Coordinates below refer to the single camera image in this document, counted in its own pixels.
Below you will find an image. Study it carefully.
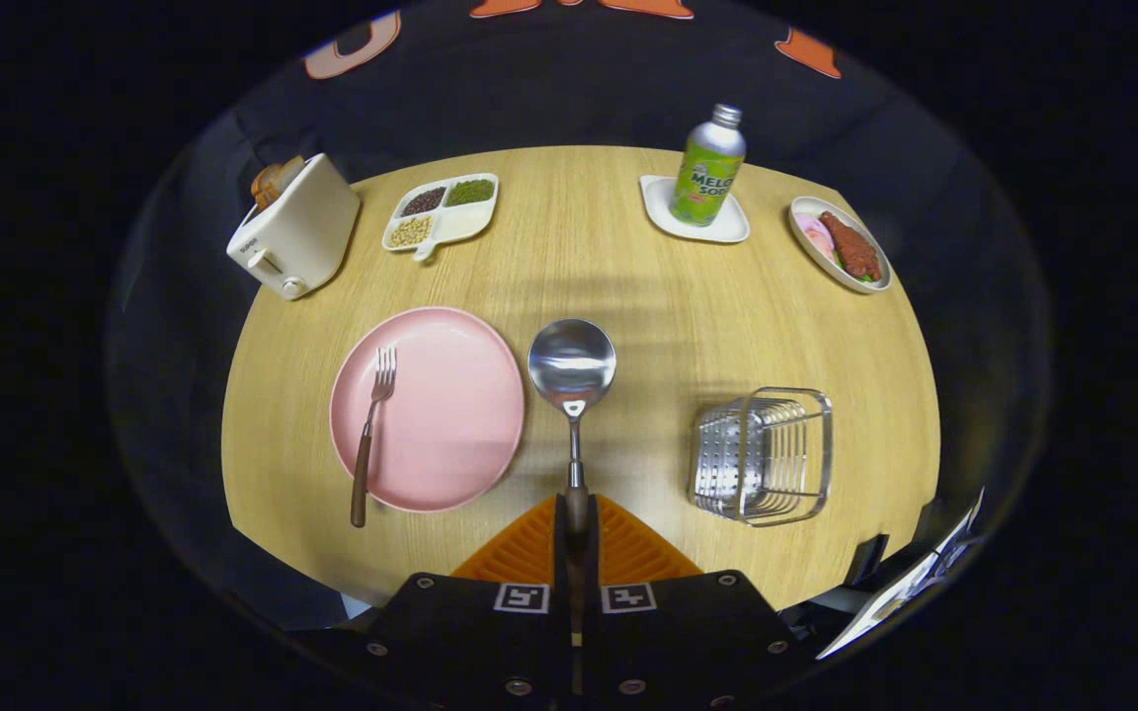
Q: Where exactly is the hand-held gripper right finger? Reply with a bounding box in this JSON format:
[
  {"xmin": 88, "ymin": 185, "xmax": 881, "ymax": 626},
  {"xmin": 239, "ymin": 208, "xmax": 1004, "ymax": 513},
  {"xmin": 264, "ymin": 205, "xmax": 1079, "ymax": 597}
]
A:
[{"xmin": 579, "ymin": 496, "xmax": 813, "ymax": 708}]

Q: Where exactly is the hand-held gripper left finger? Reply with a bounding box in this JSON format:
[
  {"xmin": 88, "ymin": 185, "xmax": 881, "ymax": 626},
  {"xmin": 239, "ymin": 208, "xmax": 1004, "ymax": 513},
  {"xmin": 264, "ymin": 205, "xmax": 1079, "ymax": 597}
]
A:
[{"xmin": 357, "ymin": 496, "xmax": 573, "ymax": 708}]

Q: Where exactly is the metal spoon with wooden handle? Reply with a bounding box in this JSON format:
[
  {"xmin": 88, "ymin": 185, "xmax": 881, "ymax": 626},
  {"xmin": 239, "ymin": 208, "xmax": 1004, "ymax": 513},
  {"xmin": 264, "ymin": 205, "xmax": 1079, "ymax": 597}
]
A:
[{"xmin": 528, "ymin": 318, "xmax": 617, "ymax": 648}]

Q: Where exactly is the metal fork with wooden handle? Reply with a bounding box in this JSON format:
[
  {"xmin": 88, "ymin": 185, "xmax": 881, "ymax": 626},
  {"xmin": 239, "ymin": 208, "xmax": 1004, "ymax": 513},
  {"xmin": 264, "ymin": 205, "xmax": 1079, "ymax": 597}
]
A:
[{"xmin": 350, "ymin": 346, "xmax": 399, "ymax": 529}]

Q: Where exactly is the pink round plate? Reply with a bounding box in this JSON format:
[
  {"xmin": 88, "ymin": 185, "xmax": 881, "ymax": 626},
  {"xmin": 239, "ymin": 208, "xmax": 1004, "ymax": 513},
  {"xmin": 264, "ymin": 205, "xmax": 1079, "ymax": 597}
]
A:
[{"xmin": 330, "ymin": 306, "xmax": 527, "ymax": 514}]

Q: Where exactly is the white divided dish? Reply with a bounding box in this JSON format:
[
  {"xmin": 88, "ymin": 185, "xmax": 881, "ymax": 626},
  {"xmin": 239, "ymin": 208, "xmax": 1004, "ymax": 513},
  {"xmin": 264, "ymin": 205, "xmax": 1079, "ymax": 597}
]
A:
[{"xmin": 381, "ymin": 173, "xmax": 500, "ymax": 263}]

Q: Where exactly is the white square coaster dish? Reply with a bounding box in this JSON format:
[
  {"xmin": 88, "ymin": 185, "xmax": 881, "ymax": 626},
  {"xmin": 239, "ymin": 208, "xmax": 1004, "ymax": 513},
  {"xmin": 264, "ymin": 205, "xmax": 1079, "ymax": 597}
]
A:
[{"xmin": 639, "ymin": 175, "xmax": 751, "ymax": 244}]

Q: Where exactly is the white oval dish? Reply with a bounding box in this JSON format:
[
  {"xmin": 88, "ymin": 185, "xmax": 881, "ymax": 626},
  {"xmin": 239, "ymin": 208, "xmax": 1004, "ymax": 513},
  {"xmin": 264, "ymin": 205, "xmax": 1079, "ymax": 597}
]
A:
[{"xmin": 788, "ymin": 196, "xmax": 893, "ymax": 295}]

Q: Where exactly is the pink ham slice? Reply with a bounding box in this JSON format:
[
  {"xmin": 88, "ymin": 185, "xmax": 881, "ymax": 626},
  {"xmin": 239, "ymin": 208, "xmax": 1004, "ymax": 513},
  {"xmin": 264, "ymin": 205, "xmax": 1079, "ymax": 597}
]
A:
[{"xmin": 794, "ymin": 212, "xmax": 838, "ymax": 265}]

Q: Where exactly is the green drink bottle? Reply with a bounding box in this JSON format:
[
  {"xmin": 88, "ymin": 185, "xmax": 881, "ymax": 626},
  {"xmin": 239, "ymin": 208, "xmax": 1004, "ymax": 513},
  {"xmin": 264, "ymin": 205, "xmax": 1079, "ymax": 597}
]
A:
[{"xmin": 669, "ymin": 103, "xmax": 748, "ymax": 228}]

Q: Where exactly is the brown meat piece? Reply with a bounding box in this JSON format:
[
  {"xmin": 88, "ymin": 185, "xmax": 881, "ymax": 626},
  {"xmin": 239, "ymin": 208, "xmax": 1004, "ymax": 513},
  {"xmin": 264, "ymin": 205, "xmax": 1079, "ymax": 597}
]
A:
[{"xmin": 819, "ymin": 210, "xmax": 883, "ymax": 282}]

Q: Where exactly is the white toaster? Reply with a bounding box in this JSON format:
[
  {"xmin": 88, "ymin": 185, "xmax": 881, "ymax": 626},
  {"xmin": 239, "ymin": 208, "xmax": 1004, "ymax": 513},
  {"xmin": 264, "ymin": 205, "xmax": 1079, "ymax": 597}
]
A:
[{"xmin": 226, "ymin": 153, "xmax": 363, "ymax": 301}]

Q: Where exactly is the toast slice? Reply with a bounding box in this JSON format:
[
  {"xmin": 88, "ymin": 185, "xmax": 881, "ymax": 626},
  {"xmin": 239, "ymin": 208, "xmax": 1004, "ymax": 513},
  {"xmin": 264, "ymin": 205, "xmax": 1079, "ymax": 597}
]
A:
[{"xmin": 251, "ymin": 155, "xmax": 307, "ymax": 210}]

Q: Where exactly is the metal wire rack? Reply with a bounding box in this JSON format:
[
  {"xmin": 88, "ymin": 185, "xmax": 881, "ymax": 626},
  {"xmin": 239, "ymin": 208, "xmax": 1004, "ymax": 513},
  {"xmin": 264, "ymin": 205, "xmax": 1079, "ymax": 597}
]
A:
[{"xmin": 691, "ymin": 386, "xmax": 835, "ymax": 527}]

